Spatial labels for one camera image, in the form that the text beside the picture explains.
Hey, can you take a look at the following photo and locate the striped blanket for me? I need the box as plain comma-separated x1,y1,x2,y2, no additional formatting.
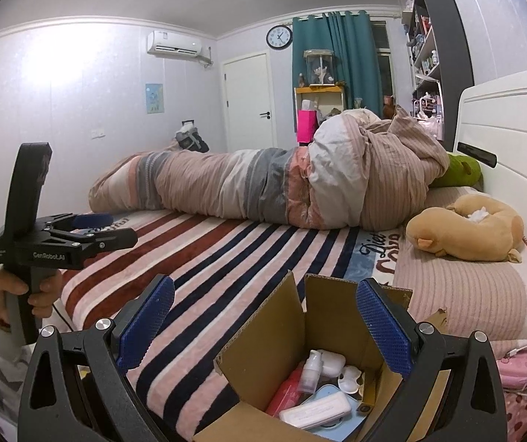
58,209,407,442

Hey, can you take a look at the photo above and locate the rolled pink grey duvet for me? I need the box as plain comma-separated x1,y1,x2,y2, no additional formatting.
87,105,450,230

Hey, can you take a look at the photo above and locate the white oblong case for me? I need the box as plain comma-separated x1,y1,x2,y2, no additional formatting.
281,396,352,430

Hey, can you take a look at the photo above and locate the yellow cabinet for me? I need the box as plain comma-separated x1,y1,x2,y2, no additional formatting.
294,85,348,145

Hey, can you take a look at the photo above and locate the pink box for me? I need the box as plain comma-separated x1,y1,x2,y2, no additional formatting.
297,109,318,145

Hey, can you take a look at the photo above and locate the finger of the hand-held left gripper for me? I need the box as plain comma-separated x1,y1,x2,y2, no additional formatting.
42,228,138,254
38,212,112,231

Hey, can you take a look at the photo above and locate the tan plush toy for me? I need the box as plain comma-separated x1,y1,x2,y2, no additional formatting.
405,193,525,263

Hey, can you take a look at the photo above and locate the light blue square case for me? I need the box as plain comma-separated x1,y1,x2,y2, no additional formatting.
291,387,370,434

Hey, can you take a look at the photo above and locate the round wall clock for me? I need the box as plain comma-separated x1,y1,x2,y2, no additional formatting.
266,25,294,50

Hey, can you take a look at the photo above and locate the white charger plug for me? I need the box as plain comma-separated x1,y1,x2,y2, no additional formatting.
316,349,346,376

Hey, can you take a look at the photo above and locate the white door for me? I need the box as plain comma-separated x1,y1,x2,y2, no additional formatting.
222,54,277,152

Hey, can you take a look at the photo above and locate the glass display case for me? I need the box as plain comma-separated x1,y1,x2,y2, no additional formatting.
303,49,336,87

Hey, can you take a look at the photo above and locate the pink ribbed pillow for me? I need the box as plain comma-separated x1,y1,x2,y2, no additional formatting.
392,184,527,346

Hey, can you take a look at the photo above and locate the teal curtain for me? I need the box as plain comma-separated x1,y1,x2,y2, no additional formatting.
291,11,384,113

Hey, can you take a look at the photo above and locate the wall poster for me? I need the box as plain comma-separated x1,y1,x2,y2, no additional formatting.
145,84,164,114

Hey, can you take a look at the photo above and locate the green plush toy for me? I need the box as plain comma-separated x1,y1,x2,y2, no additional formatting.
429,152,482,189

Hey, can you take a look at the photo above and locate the white air conditioner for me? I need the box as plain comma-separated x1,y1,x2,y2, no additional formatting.
147,30,213,62

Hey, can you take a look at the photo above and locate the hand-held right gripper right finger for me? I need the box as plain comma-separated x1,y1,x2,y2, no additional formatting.
355,278,509,442

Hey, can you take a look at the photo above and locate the window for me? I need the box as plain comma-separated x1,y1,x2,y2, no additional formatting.
370,21,393,102

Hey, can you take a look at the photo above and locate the cardboard box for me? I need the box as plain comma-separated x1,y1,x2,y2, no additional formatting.
193,271,457,442

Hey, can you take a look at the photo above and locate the dark bag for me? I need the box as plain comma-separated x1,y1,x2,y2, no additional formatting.
173,121,210,152

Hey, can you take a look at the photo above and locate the dark bookshelf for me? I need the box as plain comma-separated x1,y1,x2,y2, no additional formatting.
394,0,476,150

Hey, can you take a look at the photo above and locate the white headboard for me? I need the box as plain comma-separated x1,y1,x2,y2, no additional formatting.
454,67,527,286

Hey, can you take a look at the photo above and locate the pink pouch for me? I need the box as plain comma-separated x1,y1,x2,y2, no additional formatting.
496,352,527,390

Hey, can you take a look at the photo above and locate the pink bottle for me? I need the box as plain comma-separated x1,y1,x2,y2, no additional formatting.
266,361,310,417

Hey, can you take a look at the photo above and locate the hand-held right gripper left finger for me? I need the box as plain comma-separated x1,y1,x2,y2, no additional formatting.
17,274,175,442

